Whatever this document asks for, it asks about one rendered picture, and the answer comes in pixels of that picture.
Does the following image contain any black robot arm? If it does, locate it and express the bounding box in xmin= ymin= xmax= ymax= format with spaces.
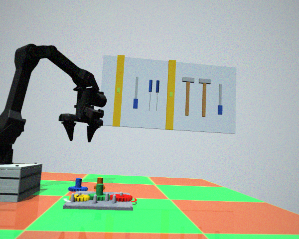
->
xmin=0 ymin=44 xmax=107 ymax=165

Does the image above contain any orange gear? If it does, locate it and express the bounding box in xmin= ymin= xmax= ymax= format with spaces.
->
xmin=97 ymin=177 xmax=103 ymax=184

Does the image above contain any green gear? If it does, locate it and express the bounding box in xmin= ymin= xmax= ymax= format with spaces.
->
xmin=88 ymin=184 xmax=106 ymax=201

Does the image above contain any red gear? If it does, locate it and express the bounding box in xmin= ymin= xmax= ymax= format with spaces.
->
xmin=110 ymin=194 xmax=133 ymax=202

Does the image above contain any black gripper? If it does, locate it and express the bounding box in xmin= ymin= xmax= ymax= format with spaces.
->
xmin=58 ymin=102 xmax=103 ymax=142

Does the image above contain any blue gear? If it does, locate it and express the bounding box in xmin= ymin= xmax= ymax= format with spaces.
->
xmin=68 ymin=178 xmax=88 ymax=192

